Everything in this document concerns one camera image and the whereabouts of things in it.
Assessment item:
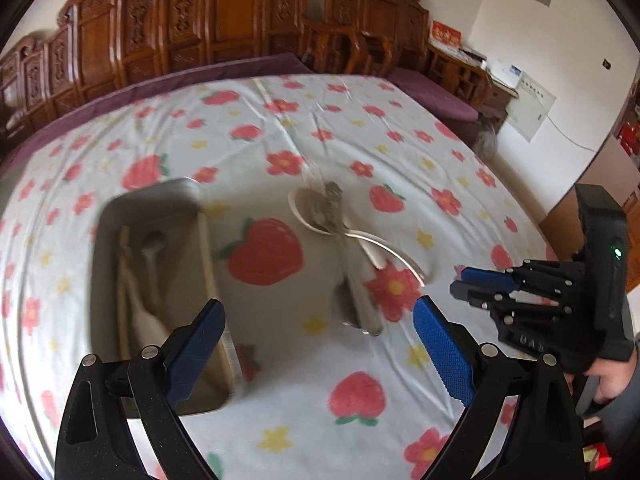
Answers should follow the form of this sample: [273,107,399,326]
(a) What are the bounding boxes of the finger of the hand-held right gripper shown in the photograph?
[460,259,584,295]
[450,280,564,329]

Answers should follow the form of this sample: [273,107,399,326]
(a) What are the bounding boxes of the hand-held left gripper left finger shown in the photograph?
[56,299,227,480]

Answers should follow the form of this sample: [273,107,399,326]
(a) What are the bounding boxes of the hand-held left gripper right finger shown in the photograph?
[412,296,586,480]

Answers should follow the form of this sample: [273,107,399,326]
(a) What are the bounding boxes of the rectangular metal tray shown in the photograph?
[91,177,246,416]

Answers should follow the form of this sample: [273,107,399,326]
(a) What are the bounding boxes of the person's right forearm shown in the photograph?
[600,367,640,457]

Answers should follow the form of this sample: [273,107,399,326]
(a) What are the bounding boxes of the person's right hand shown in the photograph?
[566,350,640,405]

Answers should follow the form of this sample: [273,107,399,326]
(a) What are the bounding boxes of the brown cardboard board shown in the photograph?
[540,137,633,261]

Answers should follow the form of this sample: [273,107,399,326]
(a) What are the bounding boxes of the red packages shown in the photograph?
[617,119,640,167]

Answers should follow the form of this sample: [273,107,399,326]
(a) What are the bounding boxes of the white fluffy bundle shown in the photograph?
[475,115,501,157]

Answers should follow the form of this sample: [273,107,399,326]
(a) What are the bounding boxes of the white electrical panel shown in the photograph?
[507,72,557,142]

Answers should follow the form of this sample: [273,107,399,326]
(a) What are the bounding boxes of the wooden side table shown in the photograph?
[479,67,519,127]

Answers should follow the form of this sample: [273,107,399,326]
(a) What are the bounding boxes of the purple armchair cushion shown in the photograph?
[387,67,479,122]

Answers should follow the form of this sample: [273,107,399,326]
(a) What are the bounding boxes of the white telephone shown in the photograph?
[487,57,524,89]

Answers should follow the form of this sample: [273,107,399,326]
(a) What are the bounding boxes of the strawberry print tablecloth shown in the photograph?
[0,72,566,480]

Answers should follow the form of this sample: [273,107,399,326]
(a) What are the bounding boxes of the red greeting card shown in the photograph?
[430,21,462,51]

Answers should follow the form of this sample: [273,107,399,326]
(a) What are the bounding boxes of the purple sofa cushion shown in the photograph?
[0,52,321,161]

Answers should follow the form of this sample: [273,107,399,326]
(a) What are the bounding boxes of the carved wooden armchair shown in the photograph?
[300,0,493,122]

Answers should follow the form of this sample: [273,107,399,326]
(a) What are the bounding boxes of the carved wooden sofa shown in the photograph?
[0,0,312,136]

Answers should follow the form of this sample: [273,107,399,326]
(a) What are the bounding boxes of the white cable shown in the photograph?
[545,114,601,152]

